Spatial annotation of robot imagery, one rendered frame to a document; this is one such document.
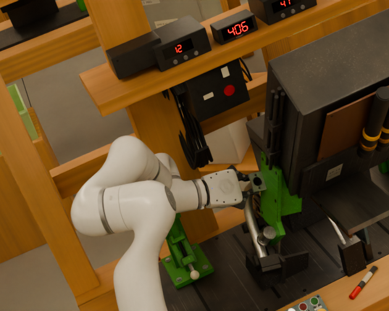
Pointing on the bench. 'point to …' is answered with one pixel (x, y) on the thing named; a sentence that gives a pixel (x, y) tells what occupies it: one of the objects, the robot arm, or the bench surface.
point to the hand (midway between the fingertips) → (252, 184)
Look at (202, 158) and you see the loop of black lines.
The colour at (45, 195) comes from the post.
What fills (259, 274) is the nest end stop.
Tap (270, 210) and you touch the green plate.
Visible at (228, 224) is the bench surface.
